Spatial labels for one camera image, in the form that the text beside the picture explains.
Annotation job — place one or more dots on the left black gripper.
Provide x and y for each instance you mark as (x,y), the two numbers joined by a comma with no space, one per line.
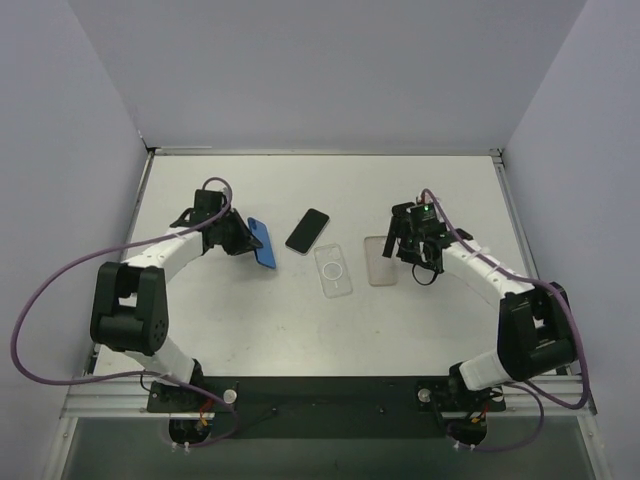
(240,235)

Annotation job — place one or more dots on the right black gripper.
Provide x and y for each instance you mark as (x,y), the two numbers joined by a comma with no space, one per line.
(405,245)

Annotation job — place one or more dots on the beige phone case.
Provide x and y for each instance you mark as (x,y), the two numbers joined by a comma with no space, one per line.
(381,271)

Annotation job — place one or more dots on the clear phone case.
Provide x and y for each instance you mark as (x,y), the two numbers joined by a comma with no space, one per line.
(333,271)

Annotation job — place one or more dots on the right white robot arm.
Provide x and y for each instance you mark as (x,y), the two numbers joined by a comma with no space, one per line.
(533,333)

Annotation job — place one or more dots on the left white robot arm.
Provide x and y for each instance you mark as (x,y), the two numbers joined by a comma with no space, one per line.
(130,313)

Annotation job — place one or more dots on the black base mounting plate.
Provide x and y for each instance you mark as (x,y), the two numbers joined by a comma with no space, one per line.
(346,407)

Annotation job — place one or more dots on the aluminium table frame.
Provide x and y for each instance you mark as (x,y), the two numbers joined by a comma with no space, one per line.
(296,307)

